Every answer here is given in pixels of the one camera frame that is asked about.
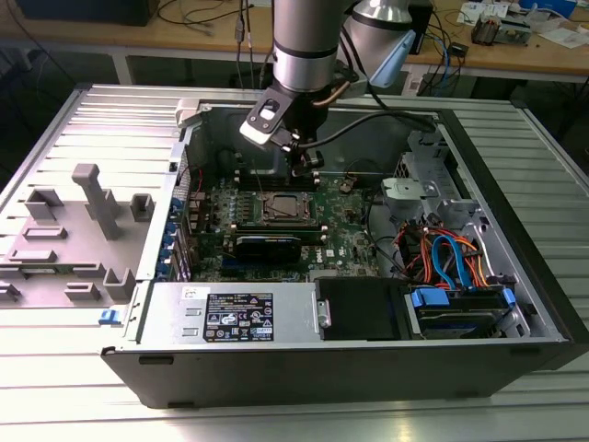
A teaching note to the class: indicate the silver metal disk bay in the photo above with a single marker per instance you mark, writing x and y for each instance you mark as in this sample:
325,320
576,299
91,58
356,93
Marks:
405,191

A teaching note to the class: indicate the green RAM stick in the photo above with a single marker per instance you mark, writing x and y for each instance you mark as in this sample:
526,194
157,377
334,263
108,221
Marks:
313,236

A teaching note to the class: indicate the hard disk in blue carrier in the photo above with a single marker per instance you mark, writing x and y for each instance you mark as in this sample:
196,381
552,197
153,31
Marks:
460,317

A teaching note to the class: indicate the silver power supply unit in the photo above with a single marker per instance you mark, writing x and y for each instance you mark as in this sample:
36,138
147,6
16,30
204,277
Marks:
165,317

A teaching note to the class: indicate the black RAM slot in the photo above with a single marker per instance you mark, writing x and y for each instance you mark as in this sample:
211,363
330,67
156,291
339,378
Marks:
267,175
271,184

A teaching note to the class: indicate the white paper sheets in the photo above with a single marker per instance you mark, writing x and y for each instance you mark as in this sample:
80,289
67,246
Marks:
563,37

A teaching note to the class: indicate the black plastic disk bay cover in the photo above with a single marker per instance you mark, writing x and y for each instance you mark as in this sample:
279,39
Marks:
359,308

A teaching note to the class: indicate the black box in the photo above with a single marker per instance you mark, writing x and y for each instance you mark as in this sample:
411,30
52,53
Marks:
87,11

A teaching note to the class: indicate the black graphics card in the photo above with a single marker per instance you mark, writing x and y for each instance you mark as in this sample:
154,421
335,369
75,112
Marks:
267,251

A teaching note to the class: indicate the coin cell battery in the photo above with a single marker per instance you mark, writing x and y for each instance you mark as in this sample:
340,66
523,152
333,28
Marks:
347,187

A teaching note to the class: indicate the wooden desk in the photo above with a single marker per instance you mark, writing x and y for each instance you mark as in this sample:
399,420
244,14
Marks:
506,60

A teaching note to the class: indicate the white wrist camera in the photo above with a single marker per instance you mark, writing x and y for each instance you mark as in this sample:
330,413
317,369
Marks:
262,122

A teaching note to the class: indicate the copper coil component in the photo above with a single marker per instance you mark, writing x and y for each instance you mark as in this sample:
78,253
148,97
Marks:
485,30

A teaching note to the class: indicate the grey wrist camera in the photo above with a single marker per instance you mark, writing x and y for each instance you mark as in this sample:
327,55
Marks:
355,86

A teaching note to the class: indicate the blue plastic box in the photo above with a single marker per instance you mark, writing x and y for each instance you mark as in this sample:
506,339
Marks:
552,4

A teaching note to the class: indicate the white printed card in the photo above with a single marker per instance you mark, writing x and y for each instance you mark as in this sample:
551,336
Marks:
478,13

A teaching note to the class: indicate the green circuit device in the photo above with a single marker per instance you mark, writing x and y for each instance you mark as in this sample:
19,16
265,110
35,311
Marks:
515,32

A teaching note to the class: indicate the black open PC case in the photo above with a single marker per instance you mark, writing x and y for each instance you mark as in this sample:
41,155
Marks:
276,373

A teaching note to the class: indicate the blue card retention clip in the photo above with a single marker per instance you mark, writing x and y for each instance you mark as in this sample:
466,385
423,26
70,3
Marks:
171,228
168,245
175,208
165,268

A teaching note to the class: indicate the grey parts rack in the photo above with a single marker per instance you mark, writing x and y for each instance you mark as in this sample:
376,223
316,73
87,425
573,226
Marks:
69,258

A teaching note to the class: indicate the black upright device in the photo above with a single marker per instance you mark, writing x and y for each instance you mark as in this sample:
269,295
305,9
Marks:
423,27

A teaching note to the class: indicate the small black adapter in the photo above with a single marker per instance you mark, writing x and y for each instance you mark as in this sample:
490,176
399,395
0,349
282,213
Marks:
458,50

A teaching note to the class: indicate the green motherboard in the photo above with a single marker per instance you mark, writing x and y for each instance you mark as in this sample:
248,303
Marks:
340,230

